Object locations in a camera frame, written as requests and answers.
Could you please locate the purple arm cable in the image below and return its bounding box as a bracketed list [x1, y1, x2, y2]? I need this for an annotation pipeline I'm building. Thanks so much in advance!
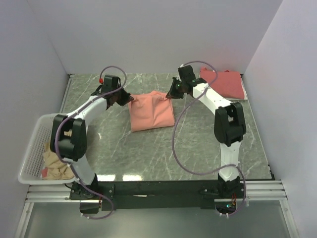
[172, 60, 248, 219]
[55, 65, 127, 220]

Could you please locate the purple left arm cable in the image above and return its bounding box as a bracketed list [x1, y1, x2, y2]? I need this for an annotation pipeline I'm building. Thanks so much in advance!
[55, 65, 127, 220]

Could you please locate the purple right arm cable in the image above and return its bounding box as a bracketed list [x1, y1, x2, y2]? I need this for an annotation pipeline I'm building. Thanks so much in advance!
[172, 60, 248, 219]

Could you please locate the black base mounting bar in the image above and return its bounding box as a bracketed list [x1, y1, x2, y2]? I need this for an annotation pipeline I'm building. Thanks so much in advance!
[69, 180, 245, 214]

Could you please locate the beige t-shirt in basket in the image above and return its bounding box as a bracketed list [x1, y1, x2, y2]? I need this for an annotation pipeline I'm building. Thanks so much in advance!
[43, 142, 74, 180]

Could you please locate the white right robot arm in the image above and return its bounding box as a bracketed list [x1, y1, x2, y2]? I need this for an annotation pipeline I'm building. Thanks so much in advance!
[166, 61, 246, 198]

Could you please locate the folded red t-shirt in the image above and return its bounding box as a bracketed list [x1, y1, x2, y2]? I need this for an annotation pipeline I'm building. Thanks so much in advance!
[200, 67, 244, 99]

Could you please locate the white plastic laundry basket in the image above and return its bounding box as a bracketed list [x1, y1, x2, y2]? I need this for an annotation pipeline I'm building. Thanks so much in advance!
[18, 113, 75, 185]

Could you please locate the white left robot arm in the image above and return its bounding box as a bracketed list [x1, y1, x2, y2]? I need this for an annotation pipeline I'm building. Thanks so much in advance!
[50, 75, 133, 199]

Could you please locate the salmon pink t-shirt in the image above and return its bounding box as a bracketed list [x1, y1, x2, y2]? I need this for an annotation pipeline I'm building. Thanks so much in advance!
[128, 91, 175, 132]

